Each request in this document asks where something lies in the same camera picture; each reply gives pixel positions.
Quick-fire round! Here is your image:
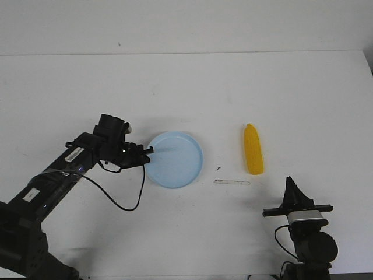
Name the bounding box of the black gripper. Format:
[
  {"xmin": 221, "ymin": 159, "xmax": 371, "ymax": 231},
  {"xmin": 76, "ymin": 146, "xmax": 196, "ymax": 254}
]
[
  {"xmin": 98, "ymin": 141, "xmax": 154, "ymax": 171},
  {"xmin": 262, "ymin": 176, "xmax": 333, "ymax": 217}
]

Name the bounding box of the light blue round plate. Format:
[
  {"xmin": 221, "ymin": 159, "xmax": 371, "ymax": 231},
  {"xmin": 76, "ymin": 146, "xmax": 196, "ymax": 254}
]
[{"xmin": 145, "ymin": 131, "xmax": 203, "ymax": 189}]

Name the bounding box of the yellow toy corn cob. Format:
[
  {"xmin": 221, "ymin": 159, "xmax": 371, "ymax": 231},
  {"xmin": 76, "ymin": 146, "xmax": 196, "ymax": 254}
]
[{"xmin": 244, "ymin": 124, "xmax": 264, "ymax": 175}]

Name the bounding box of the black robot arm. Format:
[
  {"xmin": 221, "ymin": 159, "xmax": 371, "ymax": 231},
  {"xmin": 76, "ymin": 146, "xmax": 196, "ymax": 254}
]
[
  {"xmin": 1, "ymin": 114, "xmax": 154, "ymax": 279},
  {"xmin": 262, "ymin": 176, "xmax": 338, "ymax": 279}
]

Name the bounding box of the clear tape strip horizontal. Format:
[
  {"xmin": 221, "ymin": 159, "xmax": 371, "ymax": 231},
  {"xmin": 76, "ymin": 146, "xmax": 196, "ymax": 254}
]
[{"xmin": 214, "ymin": 179, "xmax": 251, "ymax": 186}]

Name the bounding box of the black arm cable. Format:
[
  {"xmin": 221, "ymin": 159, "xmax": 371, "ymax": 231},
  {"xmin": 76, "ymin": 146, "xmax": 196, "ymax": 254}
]
[
  {"xmin": 78, "ymin": 163, "xmax": 146, "ymax": 212},
  {"xmin": 273, "ymin": 224, "xmax": 300, "ymax": 260}
]

